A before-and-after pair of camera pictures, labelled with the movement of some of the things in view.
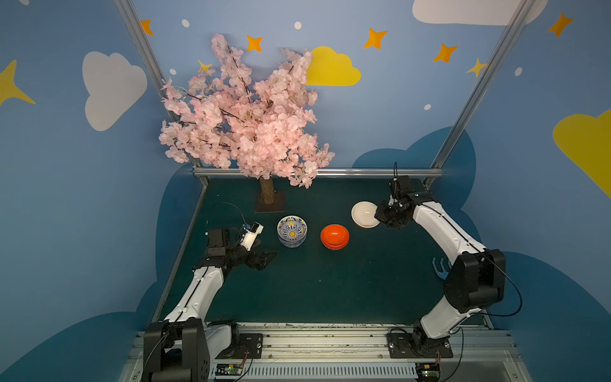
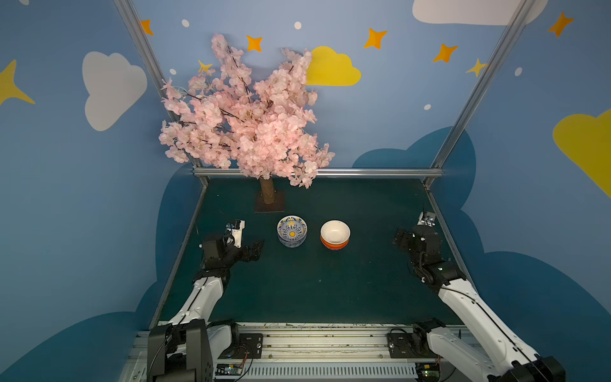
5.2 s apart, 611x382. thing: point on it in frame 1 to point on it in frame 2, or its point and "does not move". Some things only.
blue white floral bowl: [288, 243] does not move
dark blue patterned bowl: [292, 243] does not move
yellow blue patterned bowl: [292, 228] does not move
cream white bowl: [363, 214] to [335, 232]
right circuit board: [428, 372] does not move
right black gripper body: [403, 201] to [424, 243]
